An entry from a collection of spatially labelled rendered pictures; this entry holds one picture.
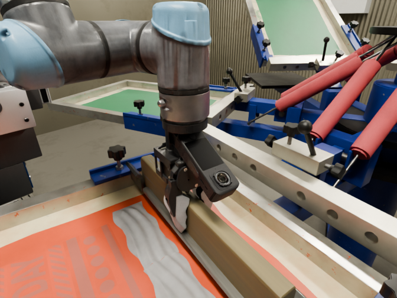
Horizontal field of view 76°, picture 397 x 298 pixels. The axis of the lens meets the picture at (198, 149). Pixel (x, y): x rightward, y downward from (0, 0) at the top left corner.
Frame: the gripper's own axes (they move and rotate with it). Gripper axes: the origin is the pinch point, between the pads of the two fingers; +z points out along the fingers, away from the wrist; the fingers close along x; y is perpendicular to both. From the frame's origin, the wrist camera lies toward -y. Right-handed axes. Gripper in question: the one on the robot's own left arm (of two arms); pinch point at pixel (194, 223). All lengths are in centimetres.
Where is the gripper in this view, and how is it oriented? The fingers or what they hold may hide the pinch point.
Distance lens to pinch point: 48.4
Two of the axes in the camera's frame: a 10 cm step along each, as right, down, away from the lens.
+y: -5.7, -3.6, 7.4
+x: -8.2, 2.6, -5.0
